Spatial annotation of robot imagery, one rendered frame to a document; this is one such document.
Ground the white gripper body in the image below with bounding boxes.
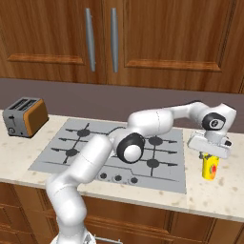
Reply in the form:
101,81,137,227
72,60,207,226
187,132,233,160

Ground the grey cupboard door handle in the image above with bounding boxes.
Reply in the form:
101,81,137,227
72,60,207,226
110,7,120,73
84,8,97,73

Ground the wooden base drawer front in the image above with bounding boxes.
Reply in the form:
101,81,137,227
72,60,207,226
0,204,61,244
0,182,51,211

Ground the grey gas hob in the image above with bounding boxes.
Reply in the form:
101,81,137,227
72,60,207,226
28,117,188,194

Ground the grey base cupboard handle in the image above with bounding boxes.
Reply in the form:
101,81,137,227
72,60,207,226
93,235,124,244

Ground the wooden wall cupboard door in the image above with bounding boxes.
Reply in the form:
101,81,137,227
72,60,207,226
0,0,107,86
103,0,244,95

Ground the grey and orange toaster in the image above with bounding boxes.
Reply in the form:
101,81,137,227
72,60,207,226
2,96,50,139

